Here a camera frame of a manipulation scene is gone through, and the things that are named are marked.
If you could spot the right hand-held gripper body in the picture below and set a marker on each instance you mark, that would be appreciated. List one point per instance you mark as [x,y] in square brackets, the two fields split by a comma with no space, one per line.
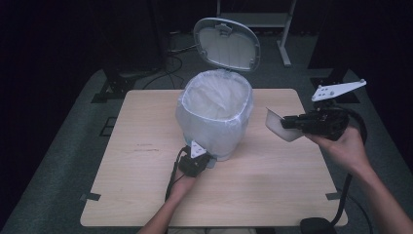
[324,123]

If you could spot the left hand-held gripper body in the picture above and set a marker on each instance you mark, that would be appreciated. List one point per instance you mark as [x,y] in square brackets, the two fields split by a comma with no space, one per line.
[193,164]

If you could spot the translucent trash bag liner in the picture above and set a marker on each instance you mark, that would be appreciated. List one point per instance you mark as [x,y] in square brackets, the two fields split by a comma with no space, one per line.
[214,100]

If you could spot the white pedal trash can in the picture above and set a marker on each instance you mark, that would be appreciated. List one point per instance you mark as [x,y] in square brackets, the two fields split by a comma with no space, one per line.
[227,45]

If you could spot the person's left hand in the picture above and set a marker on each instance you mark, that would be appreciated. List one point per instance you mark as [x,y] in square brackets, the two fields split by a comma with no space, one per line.
[181,187]

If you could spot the person's right hand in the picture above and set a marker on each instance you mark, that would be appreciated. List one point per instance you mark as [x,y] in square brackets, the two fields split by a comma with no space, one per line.
[347,152]

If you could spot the grey tape piece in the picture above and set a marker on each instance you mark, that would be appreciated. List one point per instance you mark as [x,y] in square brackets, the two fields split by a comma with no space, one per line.
[333,196]
[91,196]

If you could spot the white metal stand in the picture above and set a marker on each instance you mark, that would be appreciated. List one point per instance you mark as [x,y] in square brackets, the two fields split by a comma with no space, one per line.
[285,48]

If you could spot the black floor socket box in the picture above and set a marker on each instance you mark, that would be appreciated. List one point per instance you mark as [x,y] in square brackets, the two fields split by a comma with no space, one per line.
[108,126]

